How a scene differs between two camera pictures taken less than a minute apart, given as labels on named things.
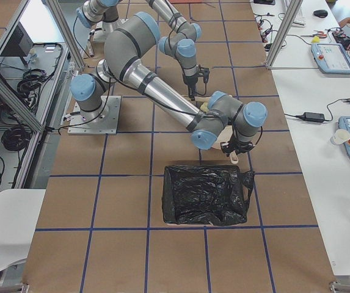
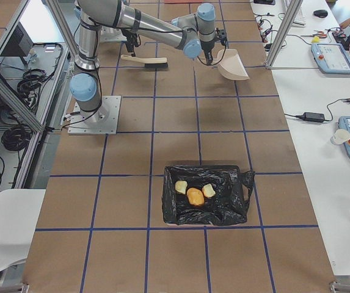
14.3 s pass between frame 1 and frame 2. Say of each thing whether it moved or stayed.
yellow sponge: stayed
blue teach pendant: stayed
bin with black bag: stayed
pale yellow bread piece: moved
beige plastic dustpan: moved
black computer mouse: stayed
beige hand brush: moved
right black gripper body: moved
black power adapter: stayed
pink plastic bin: stayed
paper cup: stayed
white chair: stayed
